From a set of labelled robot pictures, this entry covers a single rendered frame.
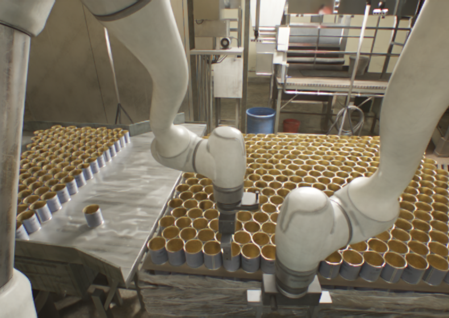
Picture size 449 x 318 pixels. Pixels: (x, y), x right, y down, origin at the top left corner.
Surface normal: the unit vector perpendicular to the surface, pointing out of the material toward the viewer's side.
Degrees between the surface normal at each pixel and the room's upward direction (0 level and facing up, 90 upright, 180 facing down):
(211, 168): 92
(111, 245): 0
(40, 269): 90
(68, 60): 90
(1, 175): 95
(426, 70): 105
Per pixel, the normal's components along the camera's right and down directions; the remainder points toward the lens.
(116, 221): 0.00, -0.88
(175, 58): 0.77, 0.52
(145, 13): 0.58, 0.74
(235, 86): -0.13, 0.48
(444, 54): -0.70, 0.57
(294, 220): -0.66, 0.15
